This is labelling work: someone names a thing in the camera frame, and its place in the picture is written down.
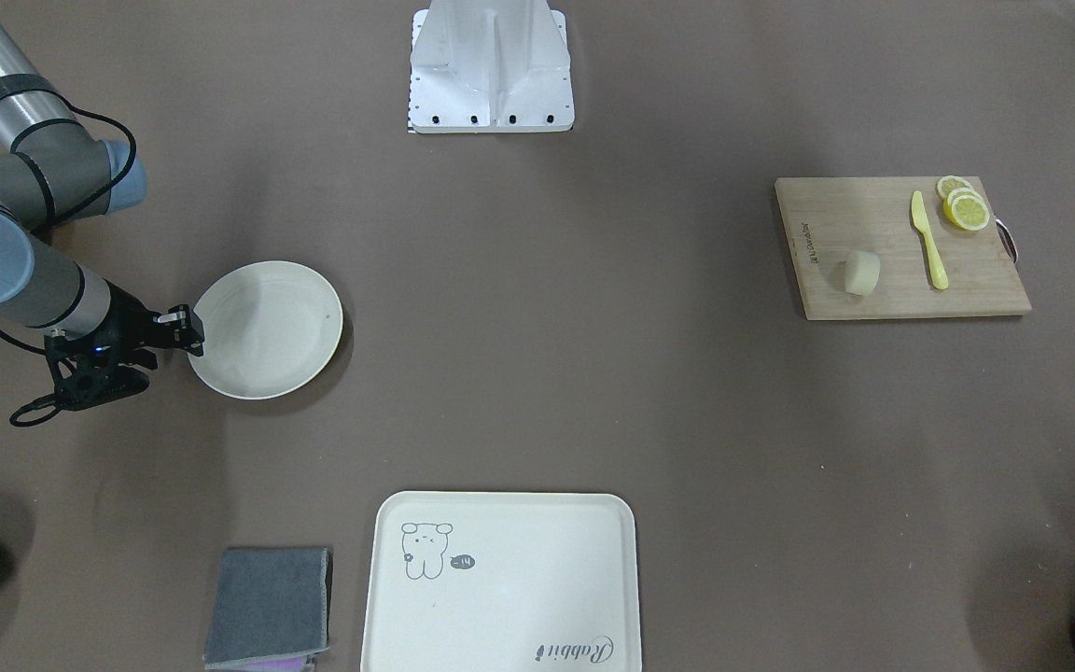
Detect cream round plate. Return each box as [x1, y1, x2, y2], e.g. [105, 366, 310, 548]
[190, 260, 344, 400]

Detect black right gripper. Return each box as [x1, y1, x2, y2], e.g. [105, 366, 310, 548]
[80, 285, 204, 371]

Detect wooden cutting board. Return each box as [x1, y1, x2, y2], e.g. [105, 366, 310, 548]
[774, 177, 1032, 321]

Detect grey folded cloth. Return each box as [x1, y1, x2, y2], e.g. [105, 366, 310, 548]
[203, 546, 331, 671]

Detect lemon slices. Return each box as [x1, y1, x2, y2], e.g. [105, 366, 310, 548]
[937, 175, 993, 232]

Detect cream rectangular tray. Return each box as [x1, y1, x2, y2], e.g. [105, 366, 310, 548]
[361, 492, 644, 671]

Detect yellow plastic knife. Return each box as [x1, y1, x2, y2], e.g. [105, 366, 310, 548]
[911, 190, 950, 292]

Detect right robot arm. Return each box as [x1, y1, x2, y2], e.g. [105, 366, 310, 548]
[0, 24, 205, 378]

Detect white pedestal column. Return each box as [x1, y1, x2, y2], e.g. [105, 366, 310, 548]
[407, 1, 576, 133]

